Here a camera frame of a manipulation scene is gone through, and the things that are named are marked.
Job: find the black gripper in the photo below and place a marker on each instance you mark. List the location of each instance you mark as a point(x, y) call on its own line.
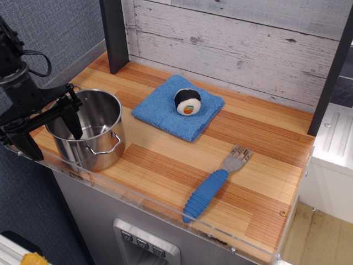
point(32, 107)

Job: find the blue cloth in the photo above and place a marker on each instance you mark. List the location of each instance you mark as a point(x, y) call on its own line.
point(159, 109)

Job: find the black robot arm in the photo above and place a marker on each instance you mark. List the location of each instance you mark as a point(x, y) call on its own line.
point(11, 54)

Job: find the stainless steel pot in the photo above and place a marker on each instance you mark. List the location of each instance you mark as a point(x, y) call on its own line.
point(103, 139)

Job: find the grey metal cabinet front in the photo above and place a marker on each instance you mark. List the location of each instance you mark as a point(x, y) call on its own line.
point(95, 212)

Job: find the clear acrylic table guard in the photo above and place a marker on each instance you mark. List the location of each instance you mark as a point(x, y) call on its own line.
point(157, 173)

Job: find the silver control panel with buttons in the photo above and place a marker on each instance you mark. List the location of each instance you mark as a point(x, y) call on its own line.
point(143, 245)

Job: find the yellow object at corner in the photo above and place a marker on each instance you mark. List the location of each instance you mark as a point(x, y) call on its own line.
point(33, 259)

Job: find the plush sushi roll toy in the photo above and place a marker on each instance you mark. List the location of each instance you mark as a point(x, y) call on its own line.
point(187, 102)

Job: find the white side counter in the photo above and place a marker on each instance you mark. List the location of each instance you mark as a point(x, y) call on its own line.
point(327, 182)

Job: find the dark left vertical post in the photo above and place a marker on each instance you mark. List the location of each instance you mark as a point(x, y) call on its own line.
point(115, 35)

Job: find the dark vertical post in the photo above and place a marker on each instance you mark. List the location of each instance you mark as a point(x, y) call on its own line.
point(333, 75)
point(115, 35)

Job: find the blue handled metal fork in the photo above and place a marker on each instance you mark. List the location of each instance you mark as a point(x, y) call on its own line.
point(206, 191)

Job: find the dark right vertical post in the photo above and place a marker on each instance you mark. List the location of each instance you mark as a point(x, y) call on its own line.
point(333, 75)

